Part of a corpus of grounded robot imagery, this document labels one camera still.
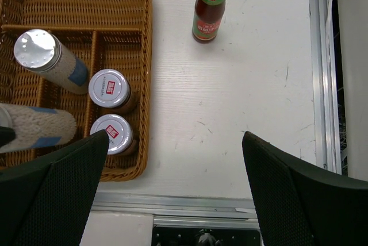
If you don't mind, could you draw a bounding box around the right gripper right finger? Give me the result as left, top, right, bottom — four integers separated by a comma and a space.
242, 132, 367, 245

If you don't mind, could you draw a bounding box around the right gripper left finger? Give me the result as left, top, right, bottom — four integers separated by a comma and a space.
1, 130, 109, 245

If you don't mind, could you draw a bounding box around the silver lid blue can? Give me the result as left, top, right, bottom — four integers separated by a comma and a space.
1, 103, 76, 153

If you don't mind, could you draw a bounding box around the brown jar white lid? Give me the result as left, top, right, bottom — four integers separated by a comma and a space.
89, 69, 139, 115
90, 114, 138, 156

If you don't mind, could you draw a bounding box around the woven wicker divided basket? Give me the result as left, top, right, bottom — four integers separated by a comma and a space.
1, 0, 152, 182

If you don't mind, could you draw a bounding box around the red label sauce bottle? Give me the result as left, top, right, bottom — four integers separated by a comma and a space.
192, 0, 226, 43

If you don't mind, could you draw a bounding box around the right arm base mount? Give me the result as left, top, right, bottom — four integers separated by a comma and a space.
151, 226, 262, 246

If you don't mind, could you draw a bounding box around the front aluminium rail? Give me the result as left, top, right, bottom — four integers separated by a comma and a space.
92, 191, 259, 230

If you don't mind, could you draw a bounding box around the aluminium rail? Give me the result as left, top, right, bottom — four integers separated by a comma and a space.
92, 191, 259, 230
309, 0, 342, 174

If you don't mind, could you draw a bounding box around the right side aluminium rail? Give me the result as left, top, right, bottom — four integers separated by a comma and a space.
309, 0, 342, 174

